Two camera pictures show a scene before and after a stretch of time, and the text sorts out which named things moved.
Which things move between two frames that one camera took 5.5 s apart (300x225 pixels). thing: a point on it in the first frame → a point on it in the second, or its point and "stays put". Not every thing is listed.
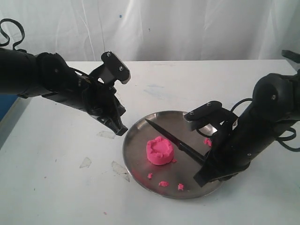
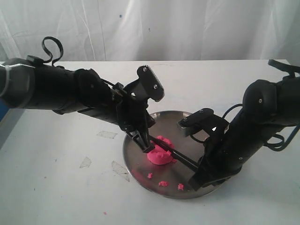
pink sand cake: [160, 151] stays put
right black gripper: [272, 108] stays put
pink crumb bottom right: [180, 186] stays put
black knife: [187, 149] → [176, 153]
